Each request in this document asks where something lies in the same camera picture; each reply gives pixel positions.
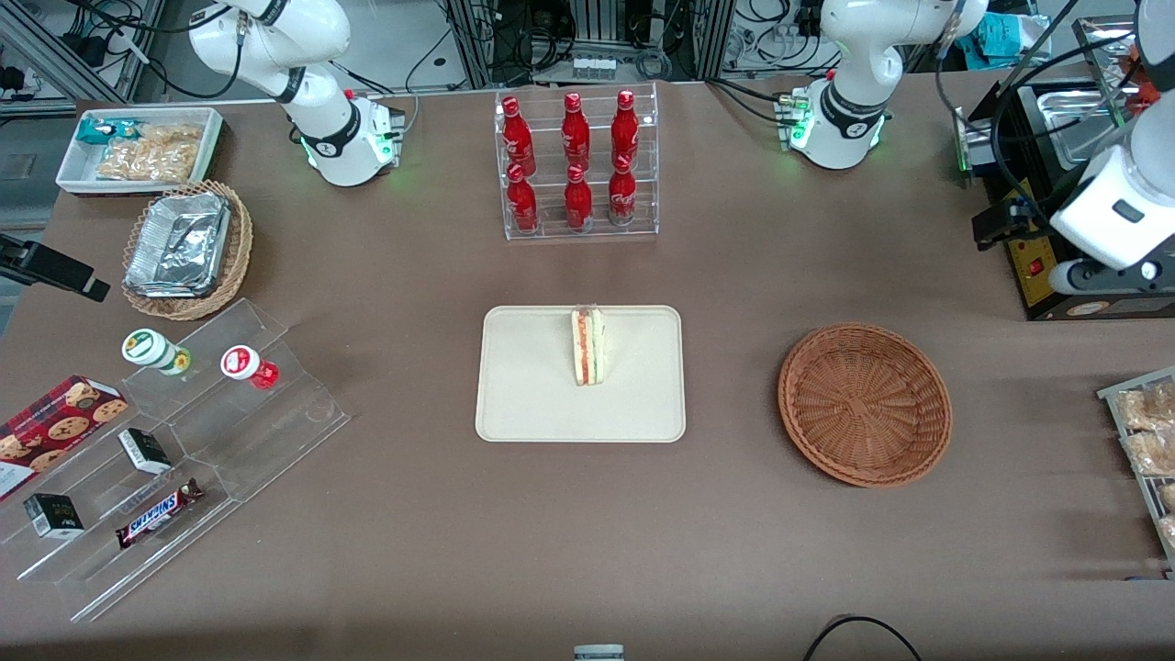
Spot black machine yellow panel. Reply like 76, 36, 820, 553
955, 78, 1175, 322

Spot steel shelf rack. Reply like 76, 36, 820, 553
1072, 17, 1150, 95

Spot black clamp-mounted device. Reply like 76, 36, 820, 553
0, 233, 111, 303

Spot red-lid white cup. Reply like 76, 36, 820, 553
220, 344, 280, 390

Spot oval light wicker basket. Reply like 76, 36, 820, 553
121, 180, 254, 321

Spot black cable loop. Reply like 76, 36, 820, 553
803, 615, 923, 661

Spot round brown wicker basket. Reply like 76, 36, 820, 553
778, 323, 954, 488

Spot grey wire bread tray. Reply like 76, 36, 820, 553
1097, 367, 1175, 579

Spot triangle sandwich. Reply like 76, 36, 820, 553
569, 306, 608, 387

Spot teal plastic bag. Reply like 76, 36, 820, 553
955, 13, 1038, 67

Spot white rectangular snack tray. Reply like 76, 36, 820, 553
55, 106, 225, 196

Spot stacked aluminium foil trays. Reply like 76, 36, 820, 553
124, 191, 232, 299

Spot clear acrylic stepped stand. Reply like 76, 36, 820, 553
0, 297, 352, 623

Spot bag of beige crackers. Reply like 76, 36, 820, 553
96, 124, 203, 183

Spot clear acrylic bottle rack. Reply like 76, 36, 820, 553
494, 83, 660, 242

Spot red cola bottle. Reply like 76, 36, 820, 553
608, 154, 637, 226
562, 92, 591, 171
507, 163, 540, 232
564, 165, 594, 230
612, 89, 640, 168
500, 96, 536, 175

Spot teal snack packet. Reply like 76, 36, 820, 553
75, 118, 139, 146

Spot small black box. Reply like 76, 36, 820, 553
23, 493, 85, 539
117, 427, 173, 476

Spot red cookie box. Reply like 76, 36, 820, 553
0, 375, 129, 501

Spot Snickers chocolate bar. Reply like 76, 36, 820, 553
115, 477, 205, 550

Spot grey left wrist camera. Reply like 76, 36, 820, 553
1046, 257, 1159, 297

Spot green-lid white cup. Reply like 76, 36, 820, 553
122, 328, 194, 377

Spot beige plastic tray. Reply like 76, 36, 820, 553
475, 305, 687, 444

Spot aluminium frame with cables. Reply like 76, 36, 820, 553
0, 0, 168, 104

